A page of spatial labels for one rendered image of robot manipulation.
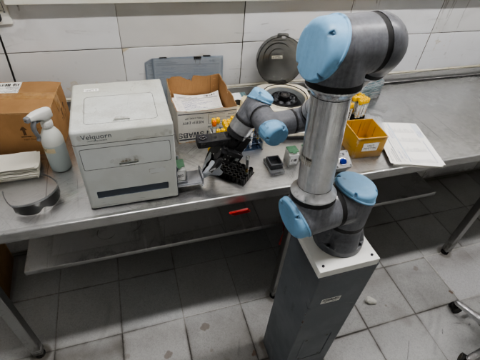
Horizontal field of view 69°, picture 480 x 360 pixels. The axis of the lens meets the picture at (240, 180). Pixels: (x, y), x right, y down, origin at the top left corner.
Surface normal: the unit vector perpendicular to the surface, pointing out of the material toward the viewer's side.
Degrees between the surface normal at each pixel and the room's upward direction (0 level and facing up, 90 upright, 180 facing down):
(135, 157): 90
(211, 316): 0
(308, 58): 82
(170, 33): 90
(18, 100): 3
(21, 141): 93
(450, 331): 0
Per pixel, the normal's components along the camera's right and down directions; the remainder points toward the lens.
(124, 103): 0.07, -0.74
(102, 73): 0.29, 0.66
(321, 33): -0.90, 0.12
